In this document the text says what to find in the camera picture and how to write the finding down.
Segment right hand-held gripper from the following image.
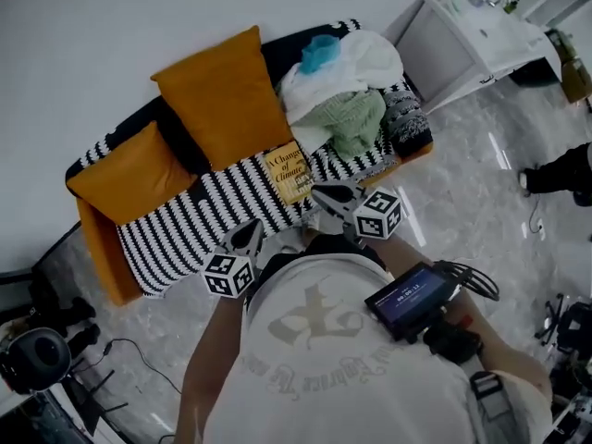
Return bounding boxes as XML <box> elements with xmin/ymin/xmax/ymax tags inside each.
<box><xmin>310</xmin><ymin>180</ymin><xmax>402</xmax><ymax>249</ymax></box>

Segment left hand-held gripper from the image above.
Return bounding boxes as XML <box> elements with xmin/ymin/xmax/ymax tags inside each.
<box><xmin>203</xmin><ymin>217</ymin><xmax>265</xmax><ymax>301</ymax></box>

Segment orange sofa with patterned cover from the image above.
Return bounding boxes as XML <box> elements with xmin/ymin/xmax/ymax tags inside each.
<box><xmin>64</xmin><ymin>16</ymin><xmax>436</xmax><ymax>308</ymax></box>

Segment yellow book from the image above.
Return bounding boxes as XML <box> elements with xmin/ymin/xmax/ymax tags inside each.
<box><xmin>263</xmin><ymin>139</ymin><xmax>313</xmax><ymax>205</ymax></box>

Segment person's right forearm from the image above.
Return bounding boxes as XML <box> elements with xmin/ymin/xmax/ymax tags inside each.
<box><xmin>369</xmin><ymin>235</ymin><xmax>552</xmax><ymax>409</ymax></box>

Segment person's left forearm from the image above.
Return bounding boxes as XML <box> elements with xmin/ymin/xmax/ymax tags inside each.
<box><xmin>181</xmin><ymin>289</ymin><xmax>249</xmax><ymax>444</ymax></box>

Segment person's black shorts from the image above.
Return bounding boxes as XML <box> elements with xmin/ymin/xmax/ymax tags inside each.
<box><xmin>258</xmin><ymin>232</ymin><xmax>388</xmax><ymax>290</ymax></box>

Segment black screen device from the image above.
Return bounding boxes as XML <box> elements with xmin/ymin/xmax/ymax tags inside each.
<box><xmin>364</xmin><ymin>261</ymin><xmax>464</xmax><ymax>344</ymax></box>

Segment green knitted cloth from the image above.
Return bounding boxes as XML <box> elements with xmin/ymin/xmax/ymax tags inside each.
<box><xmin>290</xmin><ymin>89</ymin><xmax>388</xmax><ymax>162</ymax></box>

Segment small orange pillow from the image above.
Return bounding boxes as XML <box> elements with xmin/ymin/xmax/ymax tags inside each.
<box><xmin>66</xmin><ymin>120</ymin><xmax>200</xmax><ymax>227</ymax></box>

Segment person's white shirt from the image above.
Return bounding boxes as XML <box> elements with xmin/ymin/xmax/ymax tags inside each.
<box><xmin>202</xmin><ymin>242</ymin><xmax>554</xmax><ymax>444</ymax></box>

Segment white cloth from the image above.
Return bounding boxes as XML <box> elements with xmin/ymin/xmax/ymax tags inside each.
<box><xmin>276</xmin><ymin>29</ymin><xmax>405</xmax><ymax>128</ymax></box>

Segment blue cloth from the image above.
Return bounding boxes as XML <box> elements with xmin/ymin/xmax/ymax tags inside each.
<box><xmin>301</xmin><ymin>34</ymin><xmax>343</xmax><ymax>76</ymax></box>

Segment large orange pillow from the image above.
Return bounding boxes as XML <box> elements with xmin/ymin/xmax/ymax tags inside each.
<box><xmin>150</xmin><ymin>25</ymin><xmax>295</xmax><ymax>173</ymax></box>

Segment white cabinet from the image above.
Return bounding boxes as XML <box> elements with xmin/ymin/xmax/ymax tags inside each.
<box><xmin>382</xmin><ymin>0</ymin><xmax>564</xmax><ymax>116</ymax></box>

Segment grey equipment backpack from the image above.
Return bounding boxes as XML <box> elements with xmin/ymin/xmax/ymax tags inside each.
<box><xmin>0</xmin><ymin>327</ymin><xmax>73</xmax><ymax>395</ymax></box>

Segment black equipment stand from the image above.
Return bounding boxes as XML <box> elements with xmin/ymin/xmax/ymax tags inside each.
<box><xmin>534</xmin><ymin>291</ymin><xmax>592</xmax><ymax>444</ymax></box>

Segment cardboard box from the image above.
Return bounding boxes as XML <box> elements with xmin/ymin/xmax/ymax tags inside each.
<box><xmin>561</xmin><ymin>55</ymin><xmax>592</xmax><ymax>106</ymax></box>

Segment black device cables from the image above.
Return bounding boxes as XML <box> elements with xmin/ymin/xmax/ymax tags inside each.
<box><xmin>433</xmin><ymin>258</ymin><xmax>501</xmax><ymax>302</ymax></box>

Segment black arm strap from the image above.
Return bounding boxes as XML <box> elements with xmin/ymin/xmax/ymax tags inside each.
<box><xmin>422</xmin><ymin>316</ymin><xmax>486</xmax><ymax>365</ymax></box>

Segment thin black floor cable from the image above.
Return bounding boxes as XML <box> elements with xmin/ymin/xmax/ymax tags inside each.
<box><xmin>525</xmin><ymin>191</ymin><xmax>546</xmax><ymax>234</ymax></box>

